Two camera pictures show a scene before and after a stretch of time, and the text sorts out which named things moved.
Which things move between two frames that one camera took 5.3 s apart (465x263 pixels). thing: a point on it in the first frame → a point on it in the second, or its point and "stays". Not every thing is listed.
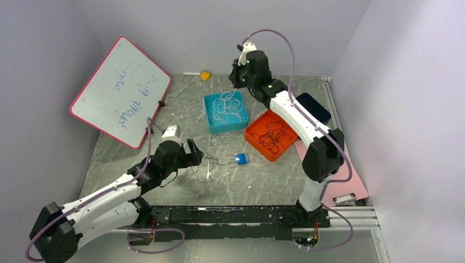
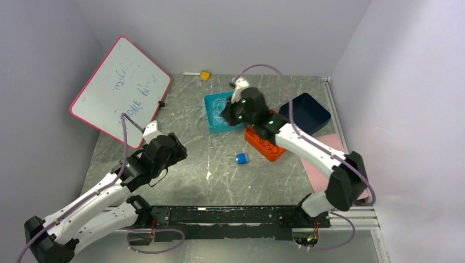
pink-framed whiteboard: (125, 88) stays
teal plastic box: (226, 112) stays
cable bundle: (215, 160) → (201, 117)
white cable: (227, 109) stays
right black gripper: (233, 76) → (228, 113)
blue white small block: (241, 158) stays
